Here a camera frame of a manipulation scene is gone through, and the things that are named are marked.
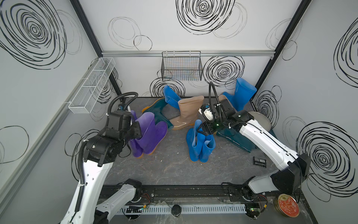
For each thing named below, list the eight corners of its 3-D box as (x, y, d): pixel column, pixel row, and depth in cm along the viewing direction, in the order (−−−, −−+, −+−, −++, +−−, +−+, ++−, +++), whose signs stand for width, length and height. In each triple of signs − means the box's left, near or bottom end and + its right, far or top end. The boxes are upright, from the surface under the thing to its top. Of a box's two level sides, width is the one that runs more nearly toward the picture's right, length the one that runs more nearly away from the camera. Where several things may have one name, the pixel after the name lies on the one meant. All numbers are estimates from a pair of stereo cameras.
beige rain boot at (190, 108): (171, 131, 101) (169, 108, 81) (170, 124, 105) (167, 100, 85) (201, 126, 104) (205, 102, 84) (198, 119, 108) (202, 95, 88)
